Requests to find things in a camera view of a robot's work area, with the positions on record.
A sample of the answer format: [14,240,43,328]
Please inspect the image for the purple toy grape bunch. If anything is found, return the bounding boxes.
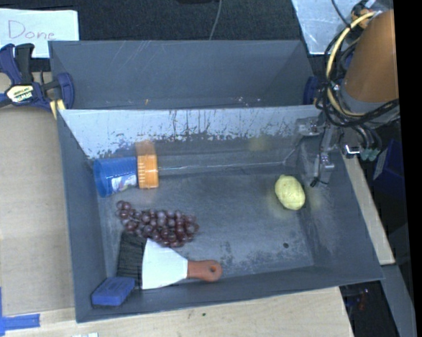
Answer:
[114,195,201,253]

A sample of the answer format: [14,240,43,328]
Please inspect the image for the blue sponge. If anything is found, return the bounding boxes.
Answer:
[89,274,139,310]

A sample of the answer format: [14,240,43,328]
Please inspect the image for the yellow lemon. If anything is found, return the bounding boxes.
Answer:
[273,173,308,212]

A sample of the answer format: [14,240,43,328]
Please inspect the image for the grey metal bin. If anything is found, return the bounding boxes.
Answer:
[47,18,387,325]

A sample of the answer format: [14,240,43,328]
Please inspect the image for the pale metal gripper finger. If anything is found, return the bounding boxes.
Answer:
[307,152,325,188]
[319,152,337,187]

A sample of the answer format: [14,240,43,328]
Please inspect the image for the blue plastic cup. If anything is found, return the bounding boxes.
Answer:
[92,155,141,199]

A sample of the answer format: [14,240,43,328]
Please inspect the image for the white brush with orange handle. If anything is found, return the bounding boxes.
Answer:
[113,225,225,292]

